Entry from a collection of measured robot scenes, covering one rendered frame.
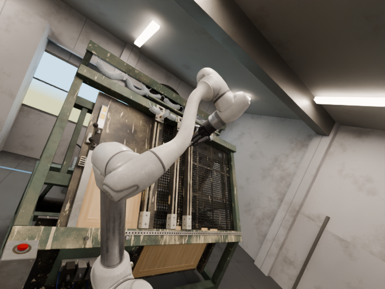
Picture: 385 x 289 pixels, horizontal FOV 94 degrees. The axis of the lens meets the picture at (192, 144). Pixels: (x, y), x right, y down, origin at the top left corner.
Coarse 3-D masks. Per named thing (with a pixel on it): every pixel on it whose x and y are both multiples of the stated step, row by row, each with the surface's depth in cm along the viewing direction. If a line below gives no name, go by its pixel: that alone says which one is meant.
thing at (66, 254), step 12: (60, 252) 106; (72, 252) 110; (84, 252) 114; (96, 252) 119; (132, 252) 131; (60, 264) 106; (72, 264) 105; (84, 264) 108; (132, 264) 128; (48, 276) 106; (60, 276) 110; (72, 276) 114; (84, 276) 110; (72, 288) 108; (84, 288) 110
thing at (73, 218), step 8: (104, 112) 152; (104, 120) 150; (88, 152) 134; (88, 160) 132; (88, 168) 130; (88, 176) 129; (80, 184) 124; (80, 192) 122; (80, 200) 121; (72, 208) 116; (80, 208) 119; (72, 216) 115; (72, 224) 114
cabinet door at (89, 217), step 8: (88, 184) 129; (88, 192) 127; (96, 192) 131; (88, 200) 126; (96, 200) 129; (128, 200) 146; (136, 200) 150; (88, 208) 124; (96, 208) 128; (128, 208) 144; (136, 208) 148; (80, 216) 120; (88, 216) 123; (96, 216) 126; (128, 216) 142; (136, 216) 146; (80, 224) 118; (88, 224) 121; (96, 224) 125; (128, 224) 140; (136, 224) 144
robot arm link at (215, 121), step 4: (216, 112) 88; (212, 116) 90; (216, 116) 88; (212, 120) 89; (216, 120) 88; (220, 120) 87; (212, 124) 89; (216, 124) 89; (220, 124) 89; (224, 124) 89; (216, 128) 90; (220, 128) 91
